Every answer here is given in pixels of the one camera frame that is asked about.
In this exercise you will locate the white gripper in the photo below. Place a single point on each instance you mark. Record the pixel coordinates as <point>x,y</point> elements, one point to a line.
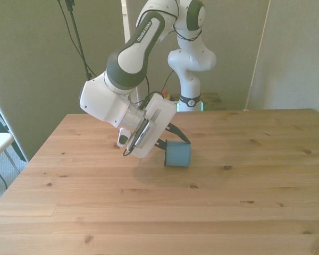
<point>162,114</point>

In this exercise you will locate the blue enamel mug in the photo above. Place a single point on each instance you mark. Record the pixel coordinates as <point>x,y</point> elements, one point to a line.
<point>178,155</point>

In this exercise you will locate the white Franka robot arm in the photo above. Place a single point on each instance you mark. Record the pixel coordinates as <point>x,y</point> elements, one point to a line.
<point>138,53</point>

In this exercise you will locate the emergency stop button box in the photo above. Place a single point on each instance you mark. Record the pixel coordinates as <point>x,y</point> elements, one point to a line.
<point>167,95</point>

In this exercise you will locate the black tripod pole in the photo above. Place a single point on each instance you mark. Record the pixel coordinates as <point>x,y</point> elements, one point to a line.
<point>78,37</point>

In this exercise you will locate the black tripod stand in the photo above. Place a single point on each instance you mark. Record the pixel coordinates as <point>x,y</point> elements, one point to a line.
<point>65,16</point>

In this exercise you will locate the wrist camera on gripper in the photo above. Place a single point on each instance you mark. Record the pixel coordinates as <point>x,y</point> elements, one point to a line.
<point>143,134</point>

